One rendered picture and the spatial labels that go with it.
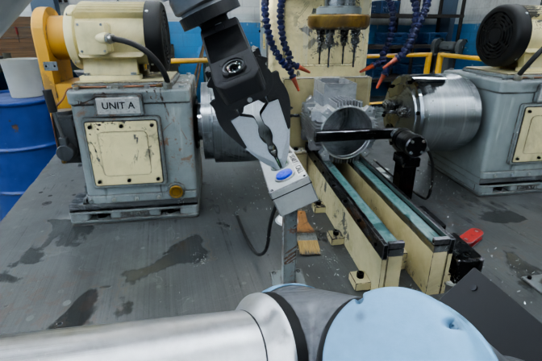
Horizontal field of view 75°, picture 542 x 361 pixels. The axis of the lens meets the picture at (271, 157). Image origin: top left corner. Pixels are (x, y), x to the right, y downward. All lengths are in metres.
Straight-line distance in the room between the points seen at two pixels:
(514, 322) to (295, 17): 1.05
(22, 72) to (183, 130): 1.94
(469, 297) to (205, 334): 0.36
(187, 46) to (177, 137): 5.21
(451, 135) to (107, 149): 0.96
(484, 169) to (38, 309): 1.20
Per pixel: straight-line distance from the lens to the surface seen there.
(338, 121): 1.23
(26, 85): 2.79
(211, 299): 0.76
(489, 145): 1.24
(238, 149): 0.97
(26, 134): 2.64
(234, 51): 0.37
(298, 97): 1.18
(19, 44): 6.17
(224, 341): 0.34
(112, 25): 1.01
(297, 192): 0.58
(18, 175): 2.74
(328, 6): 1.08
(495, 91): 1.22
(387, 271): 0.74
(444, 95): 1.15
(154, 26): 0.96
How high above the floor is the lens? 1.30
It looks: 20 degrees down
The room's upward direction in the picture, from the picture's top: straight up
